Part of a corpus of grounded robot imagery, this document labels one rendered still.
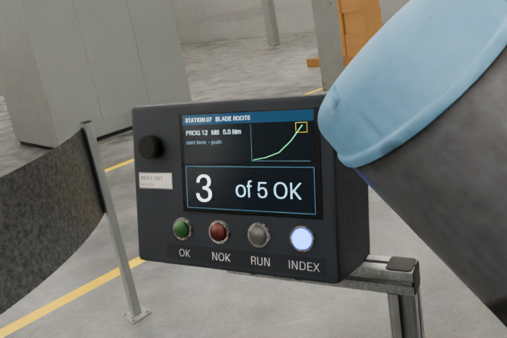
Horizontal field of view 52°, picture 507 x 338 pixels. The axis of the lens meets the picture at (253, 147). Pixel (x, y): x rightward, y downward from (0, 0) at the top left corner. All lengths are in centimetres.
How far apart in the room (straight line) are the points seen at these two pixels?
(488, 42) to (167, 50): 699
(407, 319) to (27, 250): 149
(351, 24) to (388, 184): 884
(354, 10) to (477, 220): 878
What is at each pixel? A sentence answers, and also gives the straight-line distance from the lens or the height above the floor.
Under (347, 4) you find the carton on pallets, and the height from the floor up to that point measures 99.
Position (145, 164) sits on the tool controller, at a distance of 64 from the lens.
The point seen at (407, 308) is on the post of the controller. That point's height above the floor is 101.
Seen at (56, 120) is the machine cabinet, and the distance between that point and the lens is 644.
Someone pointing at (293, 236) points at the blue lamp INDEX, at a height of 112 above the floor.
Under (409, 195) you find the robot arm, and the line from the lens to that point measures 25.
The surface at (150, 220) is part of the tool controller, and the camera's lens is 64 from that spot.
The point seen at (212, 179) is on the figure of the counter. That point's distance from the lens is 58.
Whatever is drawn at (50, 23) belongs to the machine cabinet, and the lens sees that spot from 646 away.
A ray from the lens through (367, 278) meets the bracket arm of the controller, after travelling 61.
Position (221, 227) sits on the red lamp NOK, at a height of 112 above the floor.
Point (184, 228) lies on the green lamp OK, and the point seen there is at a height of 112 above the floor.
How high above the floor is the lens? 135
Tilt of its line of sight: 16 degrees down
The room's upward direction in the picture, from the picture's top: 10 degrees counter-clockwise
